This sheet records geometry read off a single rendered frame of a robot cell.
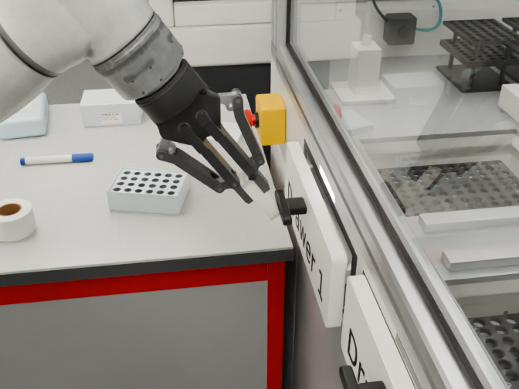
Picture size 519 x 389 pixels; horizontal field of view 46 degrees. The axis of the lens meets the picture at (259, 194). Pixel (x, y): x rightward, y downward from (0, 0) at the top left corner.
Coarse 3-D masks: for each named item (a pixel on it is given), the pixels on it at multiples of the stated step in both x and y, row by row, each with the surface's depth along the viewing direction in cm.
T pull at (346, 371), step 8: (344, 368) 57; (352, 368) 57; (344, 376) 56; (352, 376) 56; (344, 384) 56; (352, 384) 55; (360, 384) 55; (368, 384) 55; (376, 384) 55; (384, 384) 55
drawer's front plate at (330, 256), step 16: (288, 144) 91; (288, 160) 92; (304, 160) 87; (288, 176) 93; (304, 176) 83; (304, 192) 81; (320, 208) 76; (304, 224) 83; (320, 224) 74; (320, 240) 74; (336, 240) 71; (304, 256) 84; (320, 256) 74; (336, 256) 68; (336, 272) 69; (336, 288) 70; (320, 304) 77; (336, 304) 72; (336, 320) 73
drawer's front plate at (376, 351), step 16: (352, 288) 64; (368, 288) 64; (352, 304) 65; (368, 304) 62; (352, 320) 65; (368, 320) 60; (384, 320) 60; (368, 336) 60; (384, 336) 58; (352, 352) 66; (368, 352) 60; (384, 352) 56; (368, 368) 61; (384, 368) 55; (400, 368) 55; (400, 384) 53
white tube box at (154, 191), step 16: (128, 176) 109; (144, 176) 109; (160, 176) 109; (176, 176) 110; (112, 192) 104; (128, 192) 104; (144, 192) 105; (160, 192) 105; (176, 192) 105; (112, 208) 106; (128, 208) 106; (144, 208) 105; (160, 208) 105; (176, 208) 104
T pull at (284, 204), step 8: (280, 192) 83; (280, 200) 81; (288, 200) 81; (296, 200) 81; (280, 208) 80; (288, 208) 79; (296, 208) 80; (304, 208) 80; (280, 216) 80; (288, 216) 78; (288, 224) 78
